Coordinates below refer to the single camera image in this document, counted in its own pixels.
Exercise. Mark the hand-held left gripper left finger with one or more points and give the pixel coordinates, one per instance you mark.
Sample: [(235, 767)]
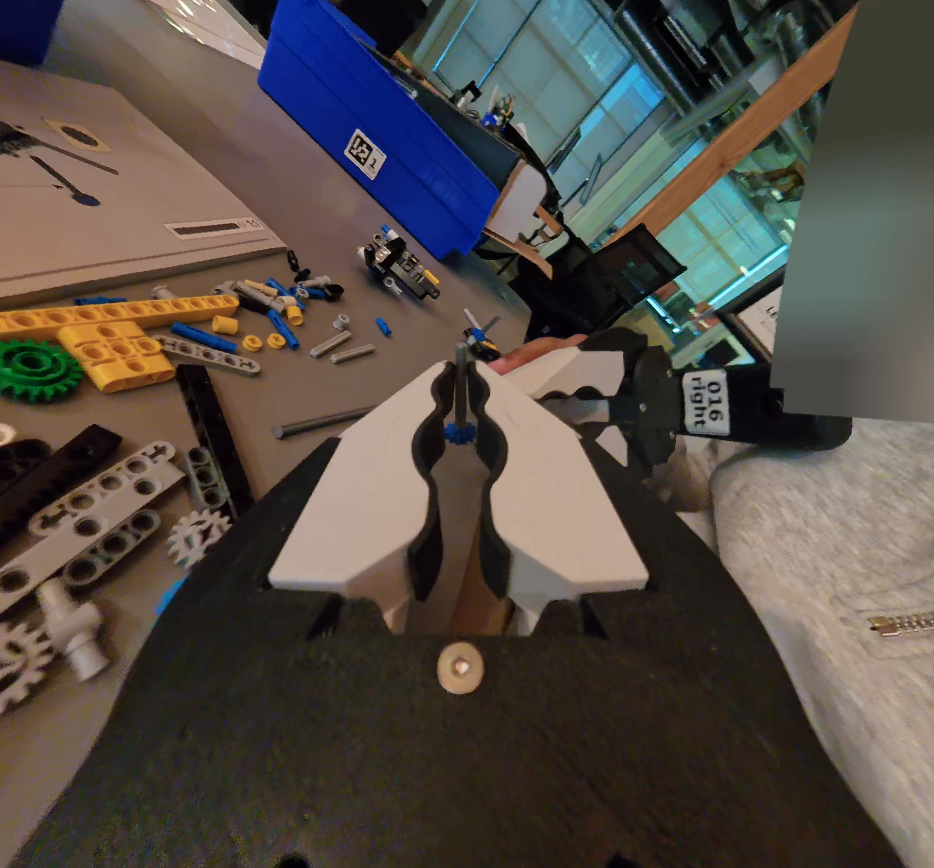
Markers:
[(343, 518)]

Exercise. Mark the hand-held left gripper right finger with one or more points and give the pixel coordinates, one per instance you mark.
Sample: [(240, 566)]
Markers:
[(569, 518)]

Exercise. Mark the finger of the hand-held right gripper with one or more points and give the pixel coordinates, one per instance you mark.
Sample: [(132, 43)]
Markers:
[(584, 372), (595, 419)]

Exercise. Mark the grey axle with blue gear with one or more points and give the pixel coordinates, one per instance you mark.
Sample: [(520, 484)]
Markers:
[(460, 386)]

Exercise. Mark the small blue lego gear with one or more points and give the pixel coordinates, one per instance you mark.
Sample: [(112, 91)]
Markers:
[(460, 435)]

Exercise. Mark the long dark grey lego axle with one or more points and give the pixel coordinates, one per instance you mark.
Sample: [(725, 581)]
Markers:
[(321, 423)]

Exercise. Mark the short dark grey lego beam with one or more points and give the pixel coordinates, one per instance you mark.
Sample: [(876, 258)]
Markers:
[(208, 478)]

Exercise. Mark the white lego gear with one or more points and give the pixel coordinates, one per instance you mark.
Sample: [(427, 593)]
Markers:
[(197, 538)]

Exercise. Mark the long black lego beam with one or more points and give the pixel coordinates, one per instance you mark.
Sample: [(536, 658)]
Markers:
[(211, 437)]

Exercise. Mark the short grey lego axle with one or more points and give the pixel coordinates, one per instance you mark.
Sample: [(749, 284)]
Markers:
[(330, 344), (354, 354)]

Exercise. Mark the thin grey lego liftarm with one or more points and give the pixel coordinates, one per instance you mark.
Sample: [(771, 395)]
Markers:
[(211, 356)]

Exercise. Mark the small black lego assembly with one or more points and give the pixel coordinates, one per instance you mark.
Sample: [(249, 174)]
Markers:
[(398, 262)]

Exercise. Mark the blue lego axle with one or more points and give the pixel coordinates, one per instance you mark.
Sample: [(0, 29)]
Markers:
[(204, 337)]

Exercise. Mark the pile of small lego pins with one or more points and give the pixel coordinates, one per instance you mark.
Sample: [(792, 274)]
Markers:
[(281, 295)]

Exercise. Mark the large light grey lego liftarm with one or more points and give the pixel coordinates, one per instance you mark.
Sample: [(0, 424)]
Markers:
[(95, 510)]

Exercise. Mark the black lego gear rack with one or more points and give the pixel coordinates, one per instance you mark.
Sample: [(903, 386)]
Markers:
[(66, 467)]

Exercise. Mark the light grey lego connector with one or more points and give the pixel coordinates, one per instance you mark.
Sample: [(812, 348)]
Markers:
[(73, 627)]

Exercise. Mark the long yellow lego beam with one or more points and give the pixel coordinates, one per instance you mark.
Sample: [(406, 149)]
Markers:
[(109, 313)]

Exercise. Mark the green lego gear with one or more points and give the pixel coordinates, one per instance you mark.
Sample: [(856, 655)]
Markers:
[(36, 372)]

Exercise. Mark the grey lego gear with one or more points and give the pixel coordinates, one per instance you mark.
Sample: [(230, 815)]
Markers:
[(22, 664)]

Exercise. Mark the person's right hand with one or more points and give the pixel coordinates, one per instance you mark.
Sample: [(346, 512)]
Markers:
[(540, 354)]

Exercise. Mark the black office chair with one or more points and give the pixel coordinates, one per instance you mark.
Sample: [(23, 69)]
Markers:
[(605, 277)]

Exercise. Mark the person's grey clothing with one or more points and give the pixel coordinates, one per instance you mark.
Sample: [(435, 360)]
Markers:
[(839, 554)]

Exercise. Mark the blue plastic bin with label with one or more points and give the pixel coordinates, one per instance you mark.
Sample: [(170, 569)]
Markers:
[(438, 182)]

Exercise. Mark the wooden table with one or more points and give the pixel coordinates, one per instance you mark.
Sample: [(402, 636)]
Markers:
[(730, 146)]

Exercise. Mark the metal zipper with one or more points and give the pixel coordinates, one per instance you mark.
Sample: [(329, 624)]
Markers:
[(901, 624)]

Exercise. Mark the grey instruction booklet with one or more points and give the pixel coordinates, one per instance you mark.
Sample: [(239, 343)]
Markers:
[(146, 255)]

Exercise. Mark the white paper sheets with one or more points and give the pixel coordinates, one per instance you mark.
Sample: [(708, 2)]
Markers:
[(182, 7)]

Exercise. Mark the yellow lego frame plate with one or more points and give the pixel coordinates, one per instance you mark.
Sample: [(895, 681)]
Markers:
[(117, 357)]

